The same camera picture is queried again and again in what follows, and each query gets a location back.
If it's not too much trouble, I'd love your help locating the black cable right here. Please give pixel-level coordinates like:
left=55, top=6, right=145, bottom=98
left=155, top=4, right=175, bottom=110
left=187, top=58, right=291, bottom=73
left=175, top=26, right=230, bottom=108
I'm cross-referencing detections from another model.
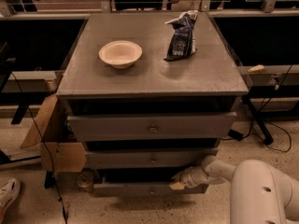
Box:
left=221, top=63, right=294, bottom=154

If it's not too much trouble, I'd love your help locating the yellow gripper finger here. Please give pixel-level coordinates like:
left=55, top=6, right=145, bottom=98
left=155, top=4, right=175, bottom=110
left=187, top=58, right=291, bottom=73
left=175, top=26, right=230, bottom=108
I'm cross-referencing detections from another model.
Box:
left=169, top=181, right=185, bottom=190
left=171, top=171, right=183, bottom=180

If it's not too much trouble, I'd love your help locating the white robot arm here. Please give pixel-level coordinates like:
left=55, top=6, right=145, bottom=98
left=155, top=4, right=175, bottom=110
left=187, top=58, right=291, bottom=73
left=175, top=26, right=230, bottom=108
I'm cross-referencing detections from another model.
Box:
left=170, top=156, right=299, bottom=224

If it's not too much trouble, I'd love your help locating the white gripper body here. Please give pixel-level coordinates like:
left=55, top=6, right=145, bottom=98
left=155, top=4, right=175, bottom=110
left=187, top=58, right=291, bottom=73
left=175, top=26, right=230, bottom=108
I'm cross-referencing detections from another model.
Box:
left=180, top=166, right=206, bottom=189

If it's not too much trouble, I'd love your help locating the grey middle drawer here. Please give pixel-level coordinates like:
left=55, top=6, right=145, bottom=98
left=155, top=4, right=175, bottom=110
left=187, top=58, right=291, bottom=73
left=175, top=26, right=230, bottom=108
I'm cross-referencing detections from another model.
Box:
left=86, top=147, right=218, bottom=169

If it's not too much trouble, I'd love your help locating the brown cardboard box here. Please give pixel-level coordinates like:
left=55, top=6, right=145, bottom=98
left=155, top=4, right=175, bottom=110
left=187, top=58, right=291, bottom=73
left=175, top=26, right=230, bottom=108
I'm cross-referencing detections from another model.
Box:
left=21, top=95, right=87, bottom=173

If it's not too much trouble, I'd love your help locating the grey drawer cabinet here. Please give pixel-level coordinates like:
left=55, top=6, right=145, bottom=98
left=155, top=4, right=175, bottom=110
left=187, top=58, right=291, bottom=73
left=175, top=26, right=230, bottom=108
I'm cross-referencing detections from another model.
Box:
left=56, top=11, right=249, bottom=198

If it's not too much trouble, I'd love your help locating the black power adapter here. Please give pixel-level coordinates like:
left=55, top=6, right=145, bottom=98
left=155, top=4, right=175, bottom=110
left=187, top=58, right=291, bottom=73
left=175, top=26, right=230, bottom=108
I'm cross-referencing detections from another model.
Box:
left=228, top=130, right=243, bottom=141

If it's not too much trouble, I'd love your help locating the black floor cable left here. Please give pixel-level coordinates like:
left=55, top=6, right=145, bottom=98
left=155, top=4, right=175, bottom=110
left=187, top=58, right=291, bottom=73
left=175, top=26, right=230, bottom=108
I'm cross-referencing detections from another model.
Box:
left=10, top=72, right=69, bottom=224

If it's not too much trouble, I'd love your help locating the grey top drawer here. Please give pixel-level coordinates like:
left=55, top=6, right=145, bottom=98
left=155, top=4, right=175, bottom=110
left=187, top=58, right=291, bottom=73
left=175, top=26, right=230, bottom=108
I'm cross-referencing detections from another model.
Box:
left=67, top=112, right=236, bottom=142

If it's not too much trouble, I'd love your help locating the white sneaker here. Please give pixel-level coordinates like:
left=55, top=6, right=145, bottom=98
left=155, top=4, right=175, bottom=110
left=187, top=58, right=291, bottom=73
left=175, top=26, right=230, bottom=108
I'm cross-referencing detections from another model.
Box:
left=0, top=178, right=21, bottom=224

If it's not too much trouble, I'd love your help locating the small yellow foam piece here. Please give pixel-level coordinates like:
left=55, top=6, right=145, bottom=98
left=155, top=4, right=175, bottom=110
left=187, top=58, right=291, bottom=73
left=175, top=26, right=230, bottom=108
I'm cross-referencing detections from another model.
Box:
left=248, top=64, right=264, bottom=73

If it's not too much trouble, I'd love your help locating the grey drawer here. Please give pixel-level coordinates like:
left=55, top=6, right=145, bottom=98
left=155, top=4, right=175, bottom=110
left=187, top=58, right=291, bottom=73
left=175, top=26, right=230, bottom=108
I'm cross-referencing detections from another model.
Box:
left=67, top=112, right=236, bottom=142
left=86, top=147, right=218, bottom=169
left=93, top=168, right=209, bottom=198

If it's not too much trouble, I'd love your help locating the black table leg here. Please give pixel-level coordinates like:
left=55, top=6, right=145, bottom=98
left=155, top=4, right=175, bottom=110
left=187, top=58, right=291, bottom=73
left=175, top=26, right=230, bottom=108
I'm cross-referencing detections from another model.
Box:
left=242, top=95, right=274, bottom=145

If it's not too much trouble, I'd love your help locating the grey bottom drawer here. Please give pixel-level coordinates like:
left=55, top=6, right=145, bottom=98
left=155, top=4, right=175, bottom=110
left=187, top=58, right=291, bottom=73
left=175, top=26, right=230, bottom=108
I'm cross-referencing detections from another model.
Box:
left=93, top=168, right=209, bottom=198

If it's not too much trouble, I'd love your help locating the dark blue chip bag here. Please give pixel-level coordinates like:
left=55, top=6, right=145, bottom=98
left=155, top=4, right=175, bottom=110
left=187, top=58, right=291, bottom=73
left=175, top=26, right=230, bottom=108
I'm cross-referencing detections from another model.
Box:
left=164, top=10, right=199, bottom=62

